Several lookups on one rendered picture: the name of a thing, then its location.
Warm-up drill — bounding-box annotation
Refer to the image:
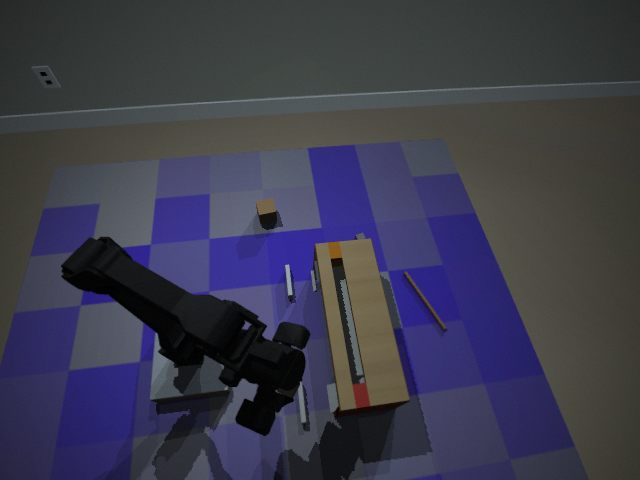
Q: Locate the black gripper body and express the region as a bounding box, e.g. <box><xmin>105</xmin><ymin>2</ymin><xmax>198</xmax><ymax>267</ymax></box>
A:
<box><xmin>236</xmin><ymin>322</ymin><xmax>311</xmax><ymax>436</ymax></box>

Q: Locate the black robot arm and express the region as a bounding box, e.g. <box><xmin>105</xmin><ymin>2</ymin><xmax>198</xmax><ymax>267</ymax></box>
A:
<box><xmin>61</xmin><ymin>237</ymin><xmax>306</xmax><ymax>391</ymax></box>

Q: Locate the brown wooden stick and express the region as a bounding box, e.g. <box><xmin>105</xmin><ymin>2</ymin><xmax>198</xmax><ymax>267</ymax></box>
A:
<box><xmin>404</xmin><ymin>271</ymin><xmax>446</xmax><ymax>331</ymax></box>

